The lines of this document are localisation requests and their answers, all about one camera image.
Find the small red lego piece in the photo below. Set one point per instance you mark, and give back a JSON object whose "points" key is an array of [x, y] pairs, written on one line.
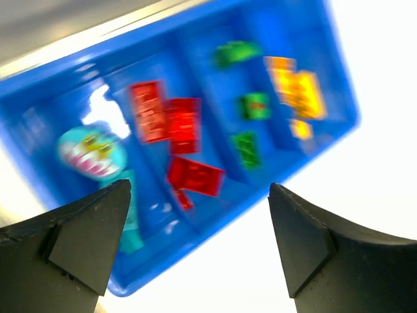
{"points": [[184, 201]]}

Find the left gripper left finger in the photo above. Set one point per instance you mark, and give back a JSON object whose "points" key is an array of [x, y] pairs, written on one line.
{"points": [[61, 260]]}

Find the yellow studded lego plate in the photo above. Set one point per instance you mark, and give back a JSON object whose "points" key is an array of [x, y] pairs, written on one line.
{"points": [[306, 97]]}

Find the red square lego brick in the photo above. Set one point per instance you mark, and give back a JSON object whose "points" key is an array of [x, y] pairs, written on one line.
{"points": [[194, 176]]}

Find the long teal lego brick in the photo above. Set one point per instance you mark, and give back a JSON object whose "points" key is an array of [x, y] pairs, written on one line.
{"points": [[131, 240]]}

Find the long red lego brick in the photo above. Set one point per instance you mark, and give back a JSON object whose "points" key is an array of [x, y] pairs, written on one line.
{"points": [[149, 111]]}

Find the green sloped lego brick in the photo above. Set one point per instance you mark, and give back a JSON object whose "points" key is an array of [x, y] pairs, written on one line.
{"points": [[235, 52]]}

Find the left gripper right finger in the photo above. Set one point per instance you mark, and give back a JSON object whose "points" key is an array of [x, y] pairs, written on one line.
{"points": [[331, 264]]}

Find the blue compartment bin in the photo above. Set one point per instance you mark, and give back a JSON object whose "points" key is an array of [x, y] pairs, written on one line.
{"points": [[202, 106]]}

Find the long yellow lego brick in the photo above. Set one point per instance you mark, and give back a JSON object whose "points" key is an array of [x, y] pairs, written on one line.
{"points": [[282, 71]]}

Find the small yellow lego cube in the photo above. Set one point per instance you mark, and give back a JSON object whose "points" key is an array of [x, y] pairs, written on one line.
{"points": [[301, 129]]}

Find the red rounded lego brick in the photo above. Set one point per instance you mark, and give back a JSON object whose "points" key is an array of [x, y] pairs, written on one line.
{"points": [[184, 125]]}

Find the green lego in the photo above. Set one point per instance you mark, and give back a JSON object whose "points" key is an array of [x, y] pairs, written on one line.
{"points": [[255, 106]]}

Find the teal rounded lego brick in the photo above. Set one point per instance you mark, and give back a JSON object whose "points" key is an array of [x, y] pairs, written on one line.
{"points": [[92, 152]]}

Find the small green lego brick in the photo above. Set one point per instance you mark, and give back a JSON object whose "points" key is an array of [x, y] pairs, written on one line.
{"points": [[246, 145]]}

